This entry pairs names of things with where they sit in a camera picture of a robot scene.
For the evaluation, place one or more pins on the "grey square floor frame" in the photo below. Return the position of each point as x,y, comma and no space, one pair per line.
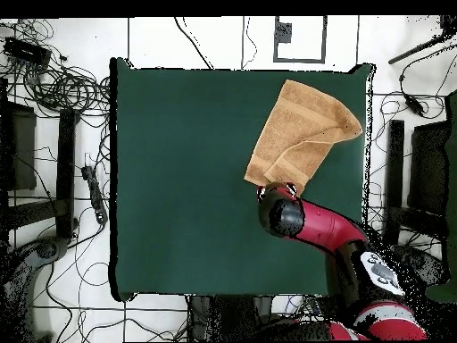
324,39

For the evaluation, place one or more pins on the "black upright post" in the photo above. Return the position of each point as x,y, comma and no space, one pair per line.
66,171
395,171

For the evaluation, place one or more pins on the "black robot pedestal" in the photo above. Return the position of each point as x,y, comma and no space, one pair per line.
221,318

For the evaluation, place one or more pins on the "black rectangular box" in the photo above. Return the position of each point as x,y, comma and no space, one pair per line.
26,51

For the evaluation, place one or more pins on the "black power strip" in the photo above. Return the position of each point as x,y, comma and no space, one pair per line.
95,196

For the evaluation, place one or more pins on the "dark flat panel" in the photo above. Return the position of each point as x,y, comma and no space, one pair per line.
428,168
23,150

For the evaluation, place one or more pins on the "black rod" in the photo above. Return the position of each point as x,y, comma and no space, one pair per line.
421,48

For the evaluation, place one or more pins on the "black power adapter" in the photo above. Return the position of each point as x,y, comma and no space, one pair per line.
415,105

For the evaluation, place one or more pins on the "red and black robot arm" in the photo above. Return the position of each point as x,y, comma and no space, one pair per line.
321,225

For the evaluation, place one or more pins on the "black stand base foot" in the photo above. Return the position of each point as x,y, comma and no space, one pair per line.
46,248
428,266

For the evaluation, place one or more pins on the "dark green table cloth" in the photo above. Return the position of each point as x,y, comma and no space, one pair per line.
178,178

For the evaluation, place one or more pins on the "tan terry towel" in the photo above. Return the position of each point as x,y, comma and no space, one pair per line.
300,128

